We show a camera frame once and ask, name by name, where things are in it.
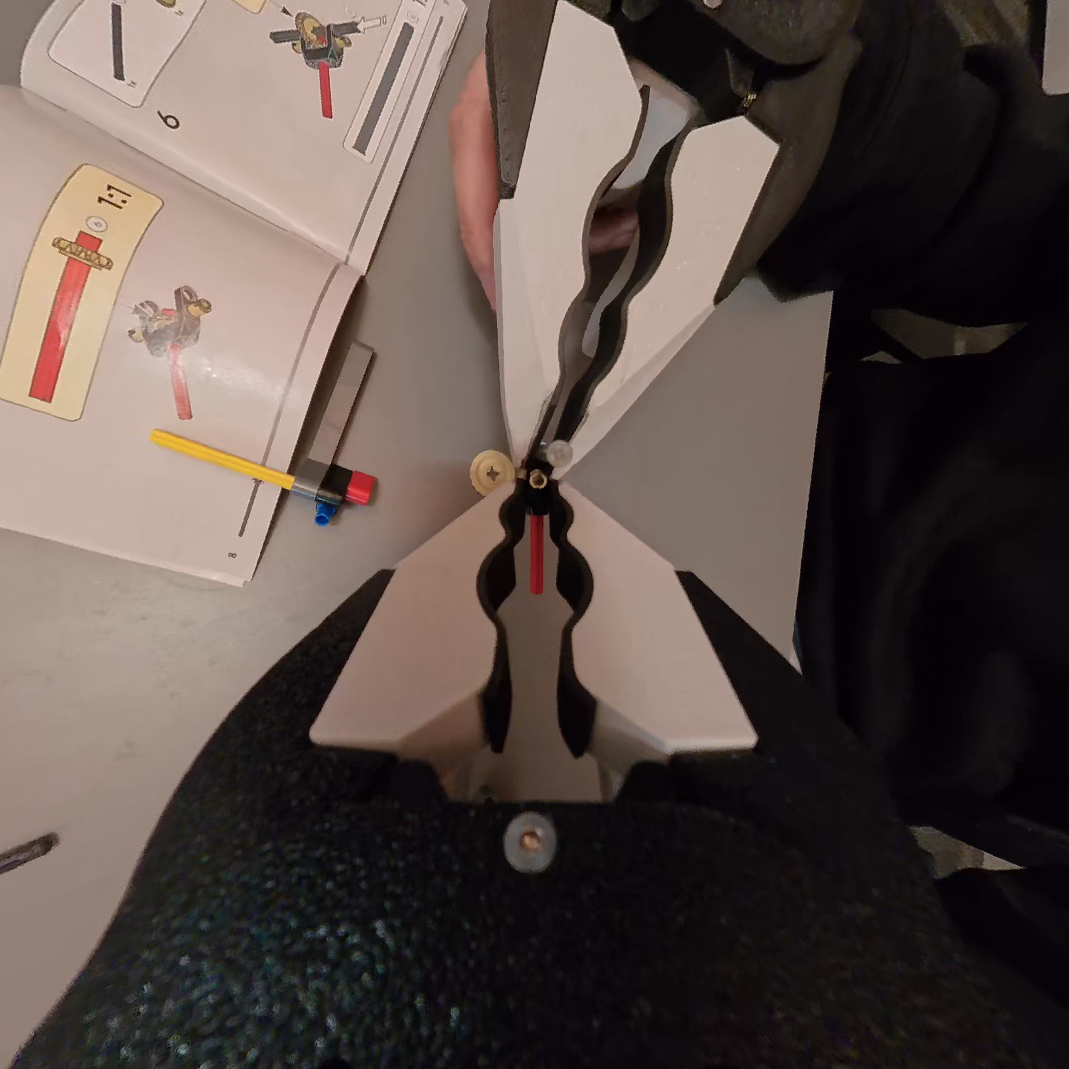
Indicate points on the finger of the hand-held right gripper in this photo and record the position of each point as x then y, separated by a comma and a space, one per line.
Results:
710, 217
551, 209

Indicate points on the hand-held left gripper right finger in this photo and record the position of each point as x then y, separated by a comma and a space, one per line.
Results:
660, 660

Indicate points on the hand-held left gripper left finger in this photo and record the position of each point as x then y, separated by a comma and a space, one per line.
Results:
417, 651

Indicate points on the black lego assembly red axle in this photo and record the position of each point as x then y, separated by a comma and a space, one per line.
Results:
539, 551

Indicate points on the tan round lego gear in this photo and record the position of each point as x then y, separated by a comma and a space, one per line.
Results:
491, 473

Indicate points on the clear round lego stud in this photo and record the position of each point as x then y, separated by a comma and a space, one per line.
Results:
558, 453

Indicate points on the person's right forearm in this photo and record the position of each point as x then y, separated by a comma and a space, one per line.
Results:
960, 167

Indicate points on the grey lego beam yellow axle assembly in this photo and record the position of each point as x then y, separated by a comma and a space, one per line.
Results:
338, 401

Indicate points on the lego instruction booklet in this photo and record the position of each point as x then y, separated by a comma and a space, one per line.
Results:
209, 292

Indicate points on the black lego pin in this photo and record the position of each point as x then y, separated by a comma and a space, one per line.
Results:
29, 853

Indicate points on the person's right hand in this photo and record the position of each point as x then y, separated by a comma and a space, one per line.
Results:
469, 175

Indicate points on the person's black clothing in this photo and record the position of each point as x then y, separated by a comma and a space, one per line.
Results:
960, 584

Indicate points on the black chair base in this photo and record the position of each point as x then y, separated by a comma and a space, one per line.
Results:
1002, 835

